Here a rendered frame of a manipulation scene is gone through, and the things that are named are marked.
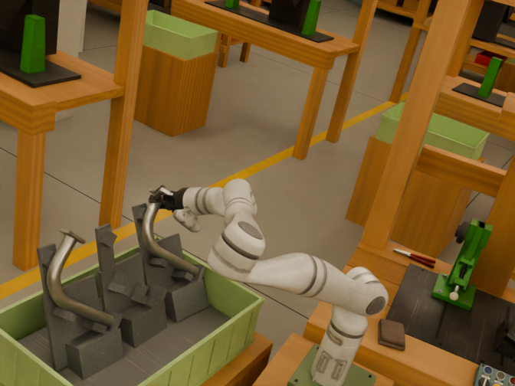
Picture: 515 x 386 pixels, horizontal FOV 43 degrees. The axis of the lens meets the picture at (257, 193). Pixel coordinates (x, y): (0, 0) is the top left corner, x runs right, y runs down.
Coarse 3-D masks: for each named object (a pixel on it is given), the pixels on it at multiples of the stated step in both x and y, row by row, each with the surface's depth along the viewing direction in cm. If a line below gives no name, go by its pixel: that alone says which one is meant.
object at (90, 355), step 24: (48, 264) 152; (72, 288) 161; (96, 288) 167; (48, 312) 156; (48, 336) 158; (72, 336) 163; (96, 336) 164; (120, 336) 168; (72, 360) 161; (96, 360) 163
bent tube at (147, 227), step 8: (152, 192) 184; (152, 208) 181; (144, 216) 180; (152, 216) 180; (144, 224) 179; (152, 224) 180; (144, 232) 179; (152, 232) 180; (144, 240) 180; (152, 240) 180; (152, 248) 181; (160, 248) 182; (160, 256) 183; (168, 256) 184; (176, 256) 188; (176, 264) 187; (184, 264) 189; (192, 272) 191
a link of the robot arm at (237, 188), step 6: (234, 180) 161; (240, 180) 160; (228, 186) 159; (234, 186) 158; (240, 186) 158; (246, 186) 158; (222, 192) 159; (228, 192) 157; (234, 192) 156; (240, 192) 155; (246, 192) 156; (252, 192) 162; (228, 198) 155; (234, 198) 153; (246, 198) 153; (252, 198) 160; (252, 204) 153
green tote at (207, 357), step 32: (128, 256) 194; (192, 256) 198; (224, 288) 192; (0, 320) 160; (32, 320) 170; (256, 320) 188; (0, 352) 156; (192, 352) 161; (224, 352) 179; (0, 384) 160; (32, 384) 152; (64, 384) 143; (160, 384) 155; (192, 384) 170
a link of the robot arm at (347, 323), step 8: (352, 272) 159; (360, 272) 158; (368, 272) 159; (360, 280) 156; (368, 280) 156; (376, 280) 157; (336, 312) 162; (344, 312) 162; (352, 312) 162; (336, 320) 161; (344, 320) 161; (352, 320) 161; (360, 320) 162; (336, 328) 161; (344, 328) 160; (352, 328) 160; (360, 328) 161; (352, 336) 161; (360, 336) 162
